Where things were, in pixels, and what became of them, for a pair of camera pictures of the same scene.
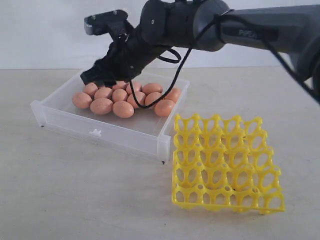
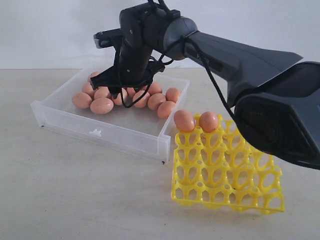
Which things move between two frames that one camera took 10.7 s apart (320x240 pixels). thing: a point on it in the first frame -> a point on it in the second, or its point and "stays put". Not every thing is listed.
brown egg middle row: (103, 92) stays put
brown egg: (174, 95) stays put
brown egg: (152, 87) stays put
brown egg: (123, 109) -> (208, 121)
